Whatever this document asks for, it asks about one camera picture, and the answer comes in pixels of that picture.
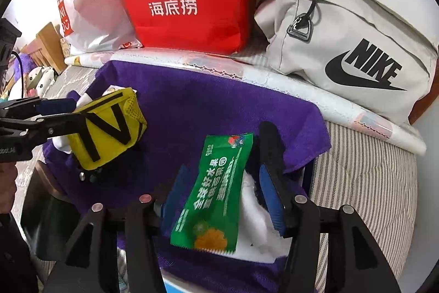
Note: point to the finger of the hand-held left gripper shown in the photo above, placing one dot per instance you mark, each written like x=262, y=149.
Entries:
x=51, y=130
x=55, y=106

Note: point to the brown wooden frame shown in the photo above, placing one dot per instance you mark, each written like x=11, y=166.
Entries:
x=423, y=111

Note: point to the green snack packet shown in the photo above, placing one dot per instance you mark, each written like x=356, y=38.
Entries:
x=212, y=197

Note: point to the grey bag with black logo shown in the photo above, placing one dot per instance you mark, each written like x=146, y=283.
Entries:
x=346, y=25

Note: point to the dark green book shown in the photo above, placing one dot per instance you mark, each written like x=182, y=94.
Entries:
x=51, y=210

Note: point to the white plush toy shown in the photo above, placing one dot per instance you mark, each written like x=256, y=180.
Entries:
x=41, y=80

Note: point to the plain cardboard box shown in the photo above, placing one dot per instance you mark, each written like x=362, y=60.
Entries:
x=51, y=46

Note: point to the white rolled paper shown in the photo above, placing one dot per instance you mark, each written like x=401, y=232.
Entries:
x=291, y=83

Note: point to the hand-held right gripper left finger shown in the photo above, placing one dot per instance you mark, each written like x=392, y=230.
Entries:
x=173, y=203

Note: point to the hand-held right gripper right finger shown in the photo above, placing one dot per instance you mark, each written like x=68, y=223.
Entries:
x=271, y=197

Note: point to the purple towel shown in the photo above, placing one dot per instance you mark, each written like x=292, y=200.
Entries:
x=205, y=100

